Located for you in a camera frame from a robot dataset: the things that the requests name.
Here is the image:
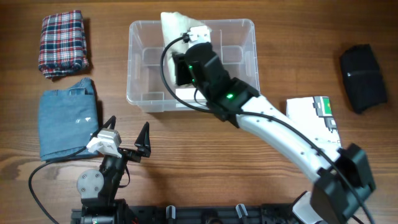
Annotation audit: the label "white printed t-shirt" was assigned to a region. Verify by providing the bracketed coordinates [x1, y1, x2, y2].
[286, 96, 341, 146]

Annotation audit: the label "red blue plaid cloth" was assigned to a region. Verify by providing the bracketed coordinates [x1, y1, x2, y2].
[38, 10, 89, 79]

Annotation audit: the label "folded blue denim jeans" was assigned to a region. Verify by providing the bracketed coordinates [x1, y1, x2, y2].
[38, 78, 99, 161]

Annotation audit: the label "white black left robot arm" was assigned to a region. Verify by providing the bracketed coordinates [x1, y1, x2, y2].
[71, 116, 151, 224]

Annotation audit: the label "cream cloth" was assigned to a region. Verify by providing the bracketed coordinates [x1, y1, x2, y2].
[160, 11, 212, 86]

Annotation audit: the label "black cloth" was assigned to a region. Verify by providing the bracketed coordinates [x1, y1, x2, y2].
[339, 44, 387, 114]

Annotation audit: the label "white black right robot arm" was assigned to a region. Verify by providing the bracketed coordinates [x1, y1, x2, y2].
[167, 42, 376, 223]

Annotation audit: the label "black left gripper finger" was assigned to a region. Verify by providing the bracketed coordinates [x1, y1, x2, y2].
[134, 122, 151, 157]
[90, 116, 116, 139]

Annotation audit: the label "clear plastic storage container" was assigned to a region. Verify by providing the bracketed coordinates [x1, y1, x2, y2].
[126, 18, 261, 113]

